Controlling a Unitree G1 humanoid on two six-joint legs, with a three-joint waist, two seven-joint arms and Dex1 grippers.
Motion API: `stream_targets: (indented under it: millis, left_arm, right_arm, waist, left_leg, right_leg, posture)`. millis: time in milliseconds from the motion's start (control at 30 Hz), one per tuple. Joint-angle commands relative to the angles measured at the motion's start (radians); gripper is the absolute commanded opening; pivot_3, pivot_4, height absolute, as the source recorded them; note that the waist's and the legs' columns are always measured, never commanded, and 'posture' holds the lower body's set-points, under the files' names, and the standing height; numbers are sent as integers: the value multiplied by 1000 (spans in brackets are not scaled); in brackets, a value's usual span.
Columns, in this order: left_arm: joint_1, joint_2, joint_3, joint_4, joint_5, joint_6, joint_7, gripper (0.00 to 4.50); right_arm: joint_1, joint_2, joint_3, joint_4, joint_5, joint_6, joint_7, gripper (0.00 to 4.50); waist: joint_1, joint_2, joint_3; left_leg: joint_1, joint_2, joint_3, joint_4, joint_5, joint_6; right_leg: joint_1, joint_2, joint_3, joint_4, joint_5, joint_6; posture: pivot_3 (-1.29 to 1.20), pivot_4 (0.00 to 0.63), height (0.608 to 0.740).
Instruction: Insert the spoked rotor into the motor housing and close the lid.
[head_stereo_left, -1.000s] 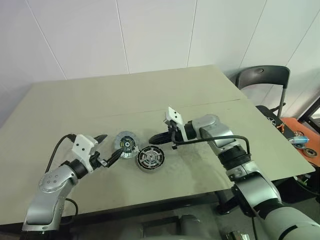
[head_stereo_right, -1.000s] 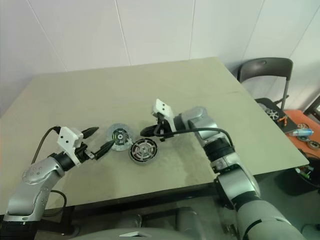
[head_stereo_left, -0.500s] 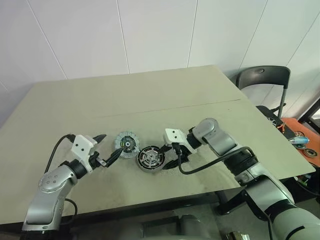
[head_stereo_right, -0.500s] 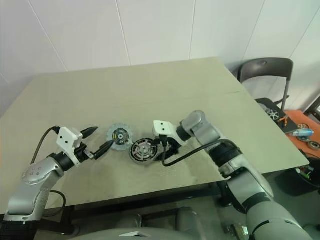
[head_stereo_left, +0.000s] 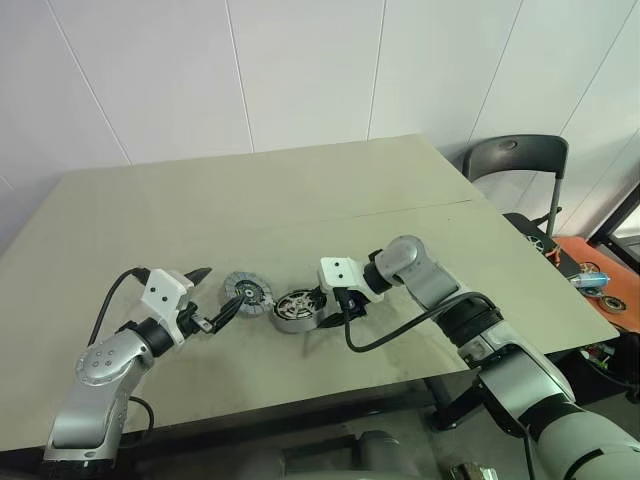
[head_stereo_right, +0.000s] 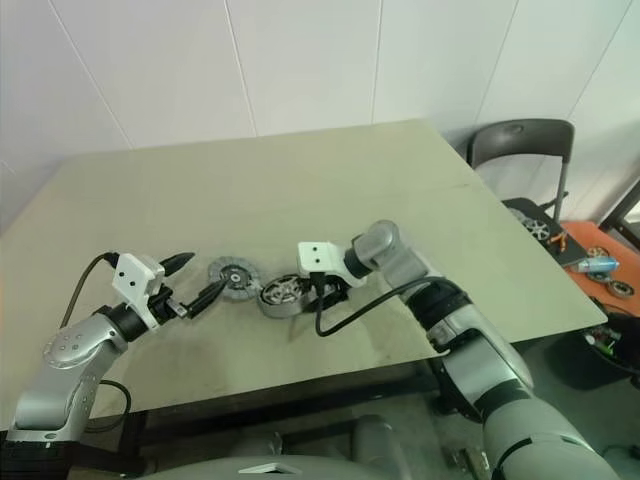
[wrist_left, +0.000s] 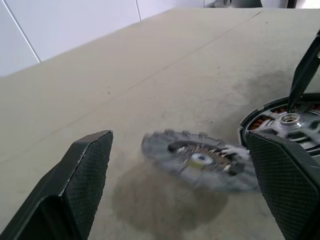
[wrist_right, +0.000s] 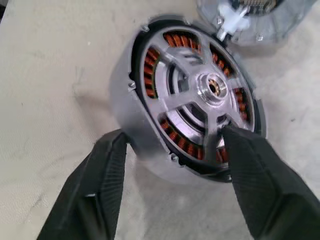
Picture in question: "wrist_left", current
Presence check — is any spoked rotor with copper windings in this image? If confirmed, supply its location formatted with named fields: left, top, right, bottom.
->
left=238, top=92, right=320, bottom=161

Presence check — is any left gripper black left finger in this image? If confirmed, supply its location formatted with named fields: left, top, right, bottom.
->
left=0, top=129, right=114, bottom=240

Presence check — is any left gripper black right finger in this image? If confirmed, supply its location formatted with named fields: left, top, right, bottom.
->
left=243, top=129, right=320, bottom=240

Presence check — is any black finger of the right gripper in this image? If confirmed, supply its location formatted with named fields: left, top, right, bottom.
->
left=286, top=29, right=320, bottom=114

